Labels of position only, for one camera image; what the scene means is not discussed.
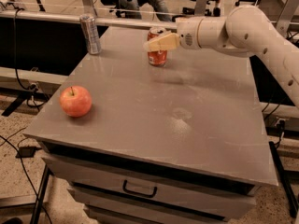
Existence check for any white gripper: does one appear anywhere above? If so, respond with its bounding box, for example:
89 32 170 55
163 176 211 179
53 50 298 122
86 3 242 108
143 17 201 52

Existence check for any orange coke can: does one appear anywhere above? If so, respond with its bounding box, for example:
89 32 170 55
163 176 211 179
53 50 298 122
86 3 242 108
148 27 167 66

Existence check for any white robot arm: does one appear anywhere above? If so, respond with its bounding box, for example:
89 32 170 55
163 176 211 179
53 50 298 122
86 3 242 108
144 6 299 107

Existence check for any tall silver can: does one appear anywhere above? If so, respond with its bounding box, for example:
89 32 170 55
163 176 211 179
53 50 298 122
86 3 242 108
79 14 101 55

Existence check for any red apple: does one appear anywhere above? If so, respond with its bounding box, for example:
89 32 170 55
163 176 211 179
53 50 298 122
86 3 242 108
59 86 92 118

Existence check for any metal railing bar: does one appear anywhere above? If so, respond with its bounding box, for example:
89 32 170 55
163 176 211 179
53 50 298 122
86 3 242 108
0 10 178 30

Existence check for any seated person in jeans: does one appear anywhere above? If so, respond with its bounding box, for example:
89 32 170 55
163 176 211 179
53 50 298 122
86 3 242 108
120 0 172 21

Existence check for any grey drawer cabinet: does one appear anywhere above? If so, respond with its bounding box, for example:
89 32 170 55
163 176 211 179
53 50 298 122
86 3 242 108
25 27 278 224

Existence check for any black power adapter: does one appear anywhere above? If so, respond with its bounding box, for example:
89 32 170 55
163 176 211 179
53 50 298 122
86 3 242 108
16 147 36 159

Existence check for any black drawer handle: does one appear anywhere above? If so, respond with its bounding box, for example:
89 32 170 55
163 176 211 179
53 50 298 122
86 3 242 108
122 180 158 199

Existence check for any black cable on floor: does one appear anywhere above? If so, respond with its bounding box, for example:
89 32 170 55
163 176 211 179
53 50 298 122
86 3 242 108
0 127 53 224

